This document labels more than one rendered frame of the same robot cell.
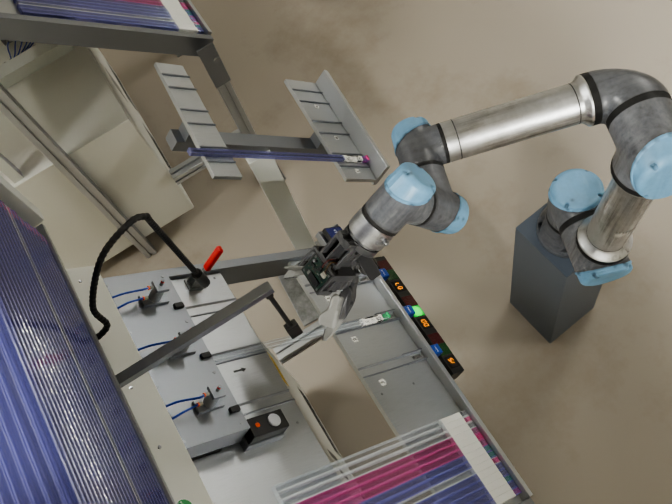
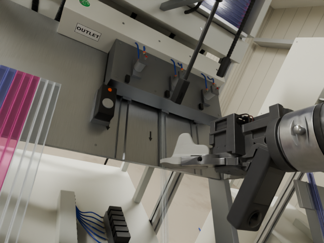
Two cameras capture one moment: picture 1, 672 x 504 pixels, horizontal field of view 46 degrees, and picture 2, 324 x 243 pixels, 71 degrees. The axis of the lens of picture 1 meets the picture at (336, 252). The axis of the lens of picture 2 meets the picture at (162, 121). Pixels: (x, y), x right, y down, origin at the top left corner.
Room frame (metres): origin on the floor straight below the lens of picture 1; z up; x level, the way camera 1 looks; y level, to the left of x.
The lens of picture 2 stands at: (0.35, -0.28, 1.17)
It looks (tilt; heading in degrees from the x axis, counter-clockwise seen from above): 10 degrees down; 72
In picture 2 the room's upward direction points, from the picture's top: 23 degrees clockwise
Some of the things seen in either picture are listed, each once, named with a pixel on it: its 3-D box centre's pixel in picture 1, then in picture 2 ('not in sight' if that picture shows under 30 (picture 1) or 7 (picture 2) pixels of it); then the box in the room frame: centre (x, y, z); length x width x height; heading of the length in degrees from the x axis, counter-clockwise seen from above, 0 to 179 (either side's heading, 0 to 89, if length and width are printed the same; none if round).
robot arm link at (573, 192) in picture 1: (575, 201); not in sight; (0.68, -0.55, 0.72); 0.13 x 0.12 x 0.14; 172
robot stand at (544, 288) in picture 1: (558, 271); not in sight; (0.68, -0.55, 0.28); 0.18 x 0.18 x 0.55; 16
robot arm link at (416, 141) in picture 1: (525, 117); not in sight; (0.70, -0.41, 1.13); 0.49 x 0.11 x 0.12; 82
